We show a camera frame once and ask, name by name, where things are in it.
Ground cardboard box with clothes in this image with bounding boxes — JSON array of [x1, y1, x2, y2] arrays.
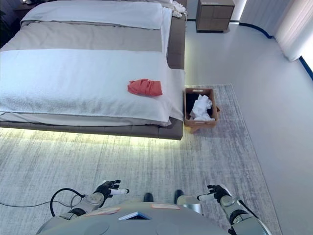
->
[[183, 87, 221, 134]]

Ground dark bedside table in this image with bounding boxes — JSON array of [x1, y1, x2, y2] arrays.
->
[[14, 0, 41, 12]]

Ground thin grey floor cable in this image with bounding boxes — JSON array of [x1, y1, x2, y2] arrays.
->
[[0, 199, 53, 209]]

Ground robot right leg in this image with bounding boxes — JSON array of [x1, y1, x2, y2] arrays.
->
[[174, 189, 203, 216]]

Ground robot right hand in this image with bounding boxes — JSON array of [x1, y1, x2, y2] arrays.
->
[[197, 185, 232, 204]]

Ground blue baseboard strip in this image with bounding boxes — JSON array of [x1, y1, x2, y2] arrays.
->
[[238, 21, 313, 80]]

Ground large bed with white bedding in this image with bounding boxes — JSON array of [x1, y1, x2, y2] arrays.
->
[[0, 17, 188, 141]]

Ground white textured bed blanket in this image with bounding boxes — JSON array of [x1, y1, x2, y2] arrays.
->
[[0, 48, 173, 123]]

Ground black garment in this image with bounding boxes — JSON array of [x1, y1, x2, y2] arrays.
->
[[185, 92, 200, 118]]

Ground white folded duvet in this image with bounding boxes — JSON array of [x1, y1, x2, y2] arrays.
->
[[20, 1, 164, 30]]

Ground white crumpled clothes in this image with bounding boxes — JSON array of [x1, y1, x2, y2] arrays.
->
[[189, 94, 216, 121]]

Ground white curtain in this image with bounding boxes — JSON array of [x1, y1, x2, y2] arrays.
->
[[241, 0, 313, 62]]

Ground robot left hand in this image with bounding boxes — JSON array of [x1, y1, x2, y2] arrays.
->
[[94, 180, 130, 199]]

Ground red garment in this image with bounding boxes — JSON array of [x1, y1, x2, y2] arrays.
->
[[127, 78, 163, 96]]

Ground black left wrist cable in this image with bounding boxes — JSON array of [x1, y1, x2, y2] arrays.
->
[[50, 188, 86, 217]]

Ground silver robot torso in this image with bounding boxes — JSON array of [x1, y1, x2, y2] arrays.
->
[[35, 202, 235, 235]]

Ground wooden nightstand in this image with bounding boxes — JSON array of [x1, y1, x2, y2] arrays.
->
[[195, 0, 236, 34]]

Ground robot legs and torso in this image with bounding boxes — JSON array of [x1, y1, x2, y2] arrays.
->
[[0, 83, 284, 235]]

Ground crumpled white cloth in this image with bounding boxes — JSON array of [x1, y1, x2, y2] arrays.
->
[[171, 0, 188, 18]]

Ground grey bed cover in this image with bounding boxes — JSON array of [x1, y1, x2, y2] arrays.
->
[[0, 21, 164, 52]]

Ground white bed mattress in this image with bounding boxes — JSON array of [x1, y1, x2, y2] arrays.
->
[[0, 7, 186, 127]]

